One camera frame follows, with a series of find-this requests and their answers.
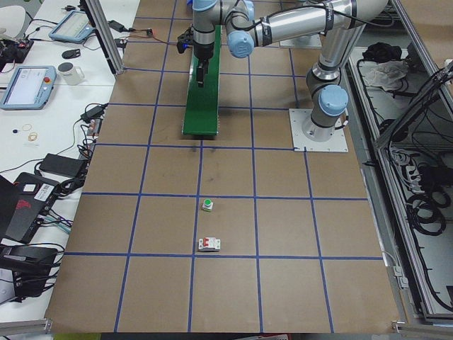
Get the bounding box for green push button switch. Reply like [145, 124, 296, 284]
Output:
[202, 198, 214, 212]

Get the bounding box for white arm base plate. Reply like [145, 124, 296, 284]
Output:
[289, 108, 348, 153]

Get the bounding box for aluminium frame post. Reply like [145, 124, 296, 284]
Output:
[80, 0, 125, 76]

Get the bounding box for white mug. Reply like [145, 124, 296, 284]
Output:
[57, 62, 85, 86]

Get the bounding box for red black power cable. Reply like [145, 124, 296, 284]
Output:
[124, 28, 159, 40]

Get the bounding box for white red circuit breaker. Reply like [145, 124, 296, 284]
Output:
[198, 237, 221, 252]

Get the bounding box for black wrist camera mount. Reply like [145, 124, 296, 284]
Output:
[176, 28, 193, 54]

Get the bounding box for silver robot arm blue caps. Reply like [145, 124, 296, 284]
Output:
[188, 0, 386, 142]

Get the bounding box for green conveyor belt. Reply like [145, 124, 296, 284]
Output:
[182, 25, 222, 136]

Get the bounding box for black power adapter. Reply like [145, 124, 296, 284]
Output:
[39, 154, 87, 178]

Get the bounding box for teach pendant tablet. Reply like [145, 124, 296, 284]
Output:
[48, 10, 93, 44]
[1, 66, 57, 111]

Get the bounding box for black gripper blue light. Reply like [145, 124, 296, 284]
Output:
[193, 41, 214, 87]

